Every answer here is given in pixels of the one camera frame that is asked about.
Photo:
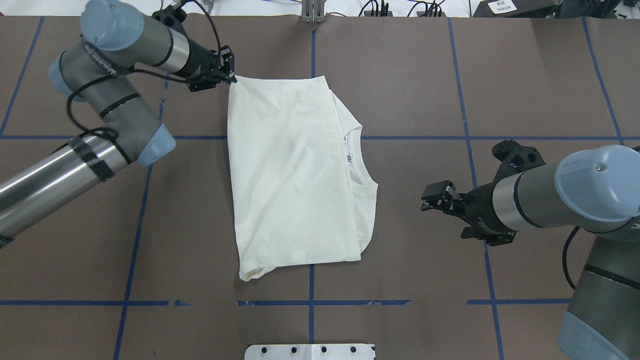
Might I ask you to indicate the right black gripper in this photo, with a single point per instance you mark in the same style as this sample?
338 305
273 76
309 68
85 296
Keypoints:
480 210

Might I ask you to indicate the cream cat print t-shirt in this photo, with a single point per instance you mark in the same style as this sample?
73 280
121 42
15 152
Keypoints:
301 192

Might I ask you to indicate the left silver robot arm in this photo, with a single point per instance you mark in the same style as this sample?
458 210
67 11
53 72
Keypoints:
117 126

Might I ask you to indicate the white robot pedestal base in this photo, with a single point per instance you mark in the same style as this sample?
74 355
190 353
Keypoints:
322 351

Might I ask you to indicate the black orange connector module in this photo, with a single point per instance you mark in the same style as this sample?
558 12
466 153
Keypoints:
376 9

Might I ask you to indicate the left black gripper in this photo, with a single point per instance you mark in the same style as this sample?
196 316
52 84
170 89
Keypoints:
199 61

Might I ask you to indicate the black labelled box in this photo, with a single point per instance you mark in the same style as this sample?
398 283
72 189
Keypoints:
530 9

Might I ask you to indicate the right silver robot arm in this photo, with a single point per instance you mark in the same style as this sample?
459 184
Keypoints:
595 190

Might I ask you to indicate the aluminium frame post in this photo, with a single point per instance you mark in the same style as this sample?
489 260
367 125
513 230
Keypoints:
313 11

